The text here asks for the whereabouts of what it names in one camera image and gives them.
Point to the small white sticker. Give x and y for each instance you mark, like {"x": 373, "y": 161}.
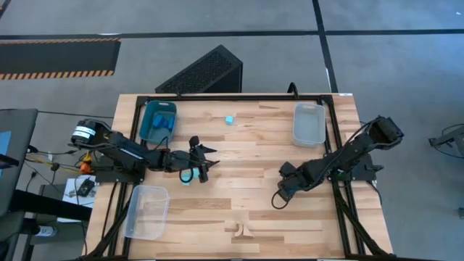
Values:
{"x": 346, "y": 94}

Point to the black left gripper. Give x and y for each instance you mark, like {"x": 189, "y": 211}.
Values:
{"x": 181, "y": 159}

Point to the white paper sheet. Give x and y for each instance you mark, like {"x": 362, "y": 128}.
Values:
{"x": 70, "y": 194}

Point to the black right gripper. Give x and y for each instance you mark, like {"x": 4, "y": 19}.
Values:
{"x": 301, "y": 174}

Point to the black side table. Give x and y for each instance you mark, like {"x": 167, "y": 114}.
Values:
{"x": 18, "y": 145}

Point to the teal plastic bin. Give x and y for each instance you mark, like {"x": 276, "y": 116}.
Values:
{"x": 157, "y": 136}

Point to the black hazard-striped floor mat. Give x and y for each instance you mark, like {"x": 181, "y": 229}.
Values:
{"x": 58, "y": 56}

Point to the white plastic bin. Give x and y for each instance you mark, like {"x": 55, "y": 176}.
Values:
{"x": 309, "y": 125}

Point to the white-labelled black cylinder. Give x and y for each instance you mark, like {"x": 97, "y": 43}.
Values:
{"x": 45, "y": 231}

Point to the light turquoise block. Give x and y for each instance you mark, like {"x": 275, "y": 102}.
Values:
{"x": 196, "y": 174}
{"x": 185, "y": 181}

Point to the orange connector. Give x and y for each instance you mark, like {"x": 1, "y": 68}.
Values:
{"x": 86, "y": 167}

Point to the blue panel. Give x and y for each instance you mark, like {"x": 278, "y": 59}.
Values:
{"x": 4, "y": 143}

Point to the wooden arch block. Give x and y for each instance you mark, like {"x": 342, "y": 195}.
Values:
{"x": 239, "y": 230}

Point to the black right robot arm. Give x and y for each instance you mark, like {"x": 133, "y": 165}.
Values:
{"x": 348, "y": 152}

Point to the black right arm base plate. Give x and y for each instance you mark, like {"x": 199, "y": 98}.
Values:
{"x": 366, "y": 168}

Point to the black mesh computer tower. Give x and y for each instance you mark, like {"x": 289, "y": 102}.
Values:
{"x": 203, "y": 72}

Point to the light turquoise cube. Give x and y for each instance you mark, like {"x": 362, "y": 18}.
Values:
{"x": 229, "y": 120}

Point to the black aluminium table frame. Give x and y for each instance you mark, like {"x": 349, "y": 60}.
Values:
{"x": 199, "y": 98}

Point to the small black device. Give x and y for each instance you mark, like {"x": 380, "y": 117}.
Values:
{"x": 86, "y": 187}

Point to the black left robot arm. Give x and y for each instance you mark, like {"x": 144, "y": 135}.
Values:
{"x": 123, "y": 149}

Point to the black beam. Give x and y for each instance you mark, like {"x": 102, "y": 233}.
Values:
{"x": 50, "y": 204}

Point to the clear plastic bin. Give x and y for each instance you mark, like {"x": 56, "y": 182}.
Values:
{"x": 146, "y": 214}

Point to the blue block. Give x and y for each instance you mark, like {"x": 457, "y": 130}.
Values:
{"x": 170, "y": 123}
{"x": 158, "y": 120}

